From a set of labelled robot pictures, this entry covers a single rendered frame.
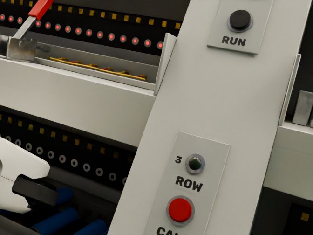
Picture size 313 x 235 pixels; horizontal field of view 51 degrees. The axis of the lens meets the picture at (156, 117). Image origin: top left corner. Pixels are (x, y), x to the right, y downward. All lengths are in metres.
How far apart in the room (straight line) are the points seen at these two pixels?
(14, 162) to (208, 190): 0.14
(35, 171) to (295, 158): 0.20
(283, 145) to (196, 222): 0.08
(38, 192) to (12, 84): 0.11
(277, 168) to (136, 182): 0.10
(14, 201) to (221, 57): 0.20
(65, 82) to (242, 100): 0.16
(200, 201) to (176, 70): 0.10
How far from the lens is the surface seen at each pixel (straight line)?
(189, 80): 0.26
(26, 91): 0.34
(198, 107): 0.25
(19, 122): 0.52
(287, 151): 0.24
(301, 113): 0.29
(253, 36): 0.27
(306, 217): 0.39
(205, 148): 0.24
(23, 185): 0.29
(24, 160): 0.28
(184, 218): 0.23
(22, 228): 0.36
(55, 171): 0.48
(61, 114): 0.31
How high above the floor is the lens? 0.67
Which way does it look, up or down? 12 degrees up
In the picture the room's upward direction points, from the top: 19 degrees clockwise
